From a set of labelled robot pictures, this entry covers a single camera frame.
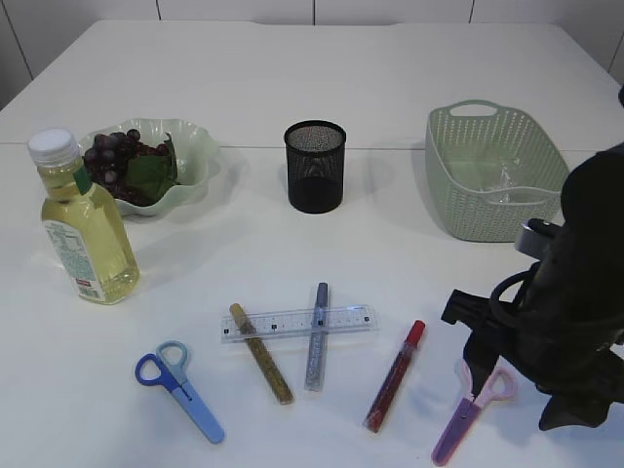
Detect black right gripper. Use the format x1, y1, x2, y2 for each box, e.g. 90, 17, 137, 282
442, 262, 623, 430

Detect pink scissors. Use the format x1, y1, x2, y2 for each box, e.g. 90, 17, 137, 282
431, 360, 518, 467

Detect clear plastic sheet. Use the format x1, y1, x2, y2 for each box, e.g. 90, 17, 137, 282
480, 158, 525, 204

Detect purple grapes with leaf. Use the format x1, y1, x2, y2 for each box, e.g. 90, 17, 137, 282
83, 129, 179, 207

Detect yellow drink bottle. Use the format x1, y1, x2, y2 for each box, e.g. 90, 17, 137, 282
27, 128, 140, 305

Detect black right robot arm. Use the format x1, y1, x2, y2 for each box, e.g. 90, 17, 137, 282
442, 144, 623, 431

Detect red glitter pen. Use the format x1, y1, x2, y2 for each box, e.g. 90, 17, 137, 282
364, 320, 426, 433

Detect clear plastic ruler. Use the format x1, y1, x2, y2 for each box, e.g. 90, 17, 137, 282
219, 305, 379, 344

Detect silver glitter pen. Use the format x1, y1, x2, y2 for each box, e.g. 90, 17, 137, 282
304, 283, 329, 392

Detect green woven plastic basket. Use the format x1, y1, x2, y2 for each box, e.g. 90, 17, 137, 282
425, 99, 569, 243

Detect gold glitter pen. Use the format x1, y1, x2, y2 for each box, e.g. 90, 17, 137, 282
229, 303, 294, 405

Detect black mesh pen holder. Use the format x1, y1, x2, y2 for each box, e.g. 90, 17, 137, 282
284, 120, 347, 215

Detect pale green wavy plate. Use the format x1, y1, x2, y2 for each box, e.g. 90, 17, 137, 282
79, 118, 218, 216

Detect blue scissors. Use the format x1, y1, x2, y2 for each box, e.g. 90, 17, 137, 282
134, 340, 225, 445

